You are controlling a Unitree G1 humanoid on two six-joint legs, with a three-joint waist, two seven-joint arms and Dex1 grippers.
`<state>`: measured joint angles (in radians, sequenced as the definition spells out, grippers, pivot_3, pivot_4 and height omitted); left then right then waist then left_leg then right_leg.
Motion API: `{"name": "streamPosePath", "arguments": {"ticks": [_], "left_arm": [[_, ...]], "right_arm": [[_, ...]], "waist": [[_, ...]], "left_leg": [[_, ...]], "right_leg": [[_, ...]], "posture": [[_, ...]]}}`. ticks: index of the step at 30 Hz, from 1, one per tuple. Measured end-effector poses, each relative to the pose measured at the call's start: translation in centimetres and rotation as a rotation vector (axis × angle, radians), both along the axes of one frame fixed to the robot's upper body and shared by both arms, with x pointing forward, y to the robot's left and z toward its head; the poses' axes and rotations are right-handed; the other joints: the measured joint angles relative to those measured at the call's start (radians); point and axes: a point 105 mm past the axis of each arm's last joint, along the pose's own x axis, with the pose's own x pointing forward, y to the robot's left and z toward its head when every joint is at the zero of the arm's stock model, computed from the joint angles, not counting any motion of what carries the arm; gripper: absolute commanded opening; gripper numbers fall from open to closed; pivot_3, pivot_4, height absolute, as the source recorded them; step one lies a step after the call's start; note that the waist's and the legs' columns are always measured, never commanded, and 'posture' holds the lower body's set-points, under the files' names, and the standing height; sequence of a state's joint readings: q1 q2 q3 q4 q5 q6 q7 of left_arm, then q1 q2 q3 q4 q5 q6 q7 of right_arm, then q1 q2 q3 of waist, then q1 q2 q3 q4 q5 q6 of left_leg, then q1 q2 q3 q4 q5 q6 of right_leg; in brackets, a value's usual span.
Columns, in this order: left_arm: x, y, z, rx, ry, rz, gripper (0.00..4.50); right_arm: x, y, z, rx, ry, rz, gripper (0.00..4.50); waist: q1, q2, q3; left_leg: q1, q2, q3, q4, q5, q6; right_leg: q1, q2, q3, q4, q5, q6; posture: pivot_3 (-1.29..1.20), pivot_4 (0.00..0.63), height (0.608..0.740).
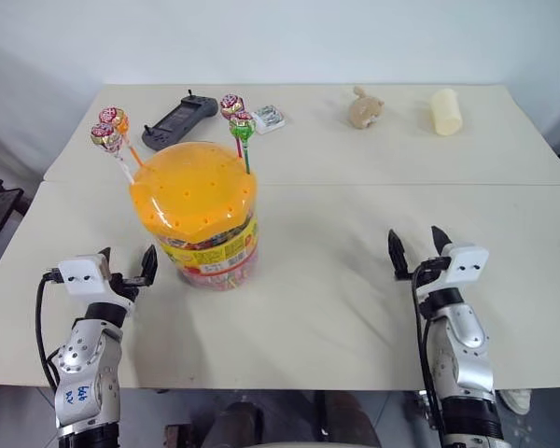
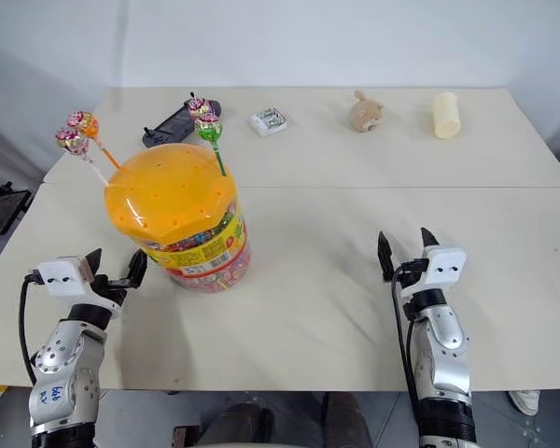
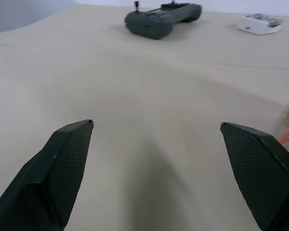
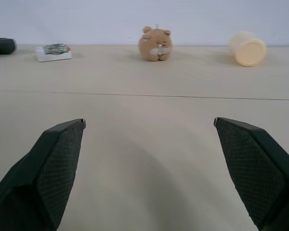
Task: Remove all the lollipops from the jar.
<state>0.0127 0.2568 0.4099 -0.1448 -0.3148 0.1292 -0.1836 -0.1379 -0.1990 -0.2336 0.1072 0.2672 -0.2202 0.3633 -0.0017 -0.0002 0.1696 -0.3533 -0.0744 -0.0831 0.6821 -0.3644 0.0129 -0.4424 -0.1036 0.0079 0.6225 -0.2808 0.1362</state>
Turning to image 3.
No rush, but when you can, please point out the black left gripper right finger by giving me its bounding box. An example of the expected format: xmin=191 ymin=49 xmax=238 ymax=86
xmin=220 ymin=122 xmax=289 ymax=231

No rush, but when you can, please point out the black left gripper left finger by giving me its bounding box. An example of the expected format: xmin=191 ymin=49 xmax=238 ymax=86
xmin=0 ymin=119 xmax=94 ymax=231

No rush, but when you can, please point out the white rectangular box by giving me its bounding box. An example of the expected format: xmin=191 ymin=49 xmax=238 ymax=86
xmin=236 ymin=13 xmax=284 ymax=36

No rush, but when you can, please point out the dark grey remote controller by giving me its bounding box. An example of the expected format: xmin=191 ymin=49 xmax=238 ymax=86
xmin=124 ymin=0 xmax=203 ymax=40

